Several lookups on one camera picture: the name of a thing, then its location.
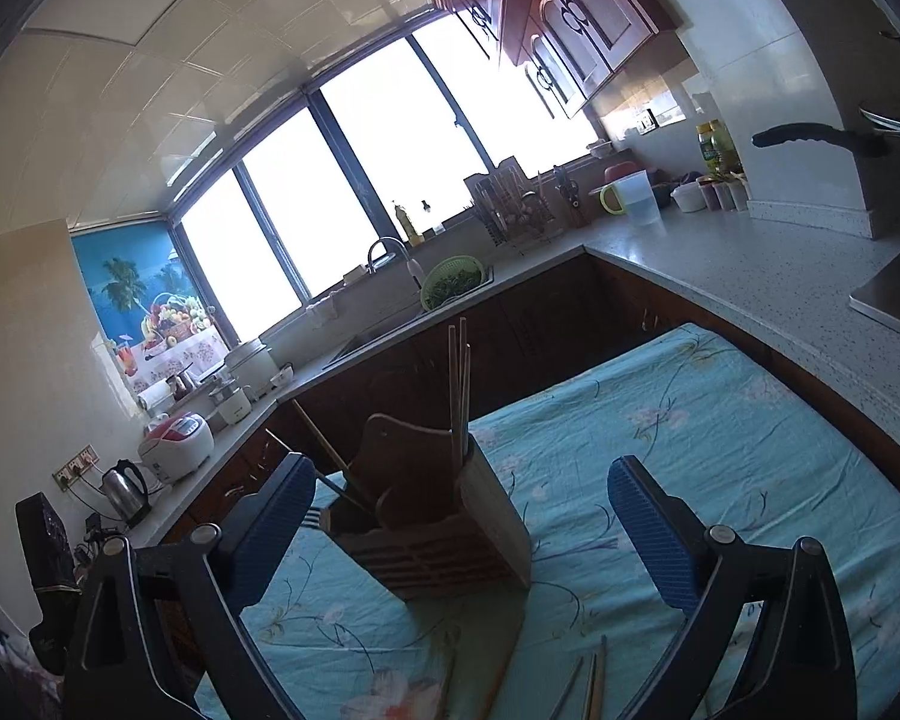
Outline black cabled device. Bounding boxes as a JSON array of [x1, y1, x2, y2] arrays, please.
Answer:
[[79, 514, 125, 563]]

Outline green and yellow oil bottle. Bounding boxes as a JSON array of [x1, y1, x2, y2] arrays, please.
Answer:
[[696, 118, 743, 173]]

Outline white and red rice cooker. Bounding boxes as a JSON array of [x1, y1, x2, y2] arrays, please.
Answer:
[[136, 411, 215, 485]]

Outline paper towel roll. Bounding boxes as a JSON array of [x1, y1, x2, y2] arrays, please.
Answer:
[[133, 379, 177, 413]]

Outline dark chopstick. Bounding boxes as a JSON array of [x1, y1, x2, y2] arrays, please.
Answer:
[[265, 429, 380, 517]]

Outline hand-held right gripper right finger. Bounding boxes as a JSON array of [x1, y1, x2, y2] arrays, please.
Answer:
[[607, 454, 860, 720]]

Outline clear pitcher with green handle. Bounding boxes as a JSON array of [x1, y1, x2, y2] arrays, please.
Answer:
[[598, 169, 661, 227]]

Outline wooden base cabinets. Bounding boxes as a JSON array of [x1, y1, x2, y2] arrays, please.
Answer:
[[124, 255, 900, 541]]

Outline green colander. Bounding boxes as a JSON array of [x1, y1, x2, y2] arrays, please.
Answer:
[[420, 255, 490, 308]]

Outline curved steel faucet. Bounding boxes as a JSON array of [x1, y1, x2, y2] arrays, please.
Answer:
[[366, 236, 425, 293]]

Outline small white cooker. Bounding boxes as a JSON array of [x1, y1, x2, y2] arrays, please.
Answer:
[[208, 379, 254, 425]]

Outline large kitchen window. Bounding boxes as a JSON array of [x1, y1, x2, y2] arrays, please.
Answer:
[[172, 11, 601, 342]]

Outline tropical print roller blind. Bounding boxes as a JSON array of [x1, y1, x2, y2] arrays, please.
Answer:
[[71, 229, 230, 398]]

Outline wall power socket strip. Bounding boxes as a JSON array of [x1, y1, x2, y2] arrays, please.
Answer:
[[51, 446, 98, 492]]

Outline steel sink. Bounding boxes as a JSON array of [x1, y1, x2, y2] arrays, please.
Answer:
[[322, 281, 500, 372]]

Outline dish drying rack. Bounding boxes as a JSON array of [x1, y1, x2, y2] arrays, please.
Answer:
[[463, 156, 563, 245]]

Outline black wok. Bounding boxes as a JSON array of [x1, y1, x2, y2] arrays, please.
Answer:
[[750, 101, 900, 166]]

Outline dark knife holder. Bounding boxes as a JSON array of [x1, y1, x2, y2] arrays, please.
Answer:
[[553, 165, 586, 226]]

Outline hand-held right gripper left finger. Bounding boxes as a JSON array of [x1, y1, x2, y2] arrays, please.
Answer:
[[64, 452, 318, 720]]

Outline gas stove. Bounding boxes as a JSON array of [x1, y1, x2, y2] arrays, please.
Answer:
[[847, 210, 900, 350]]

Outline wooden utensil holder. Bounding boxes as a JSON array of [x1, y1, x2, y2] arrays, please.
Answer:
[[321, 414, 533, 601]]

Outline large white cooking pot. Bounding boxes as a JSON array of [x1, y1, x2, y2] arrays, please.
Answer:
[[225, 337, 282, 398]]

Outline wooden upper cabinets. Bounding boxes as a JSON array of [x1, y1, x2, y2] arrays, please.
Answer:
[[412, 0, 680, 121]]

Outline steel electric kettle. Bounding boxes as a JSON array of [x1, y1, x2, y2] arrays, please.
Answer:
[[101, 459, 151, 530]]

